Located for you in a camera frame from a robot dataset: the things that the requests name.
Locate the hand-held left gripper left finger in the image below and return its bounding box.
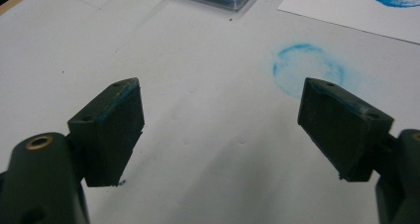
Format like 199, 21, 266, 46
66, 76, 146, 188

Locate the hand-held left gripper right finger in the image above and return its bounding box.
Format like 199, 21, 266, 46
296, 76, 395, 183

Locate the white paper sheet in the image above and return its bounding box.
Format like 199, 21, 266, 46
276, 0, 420, 46

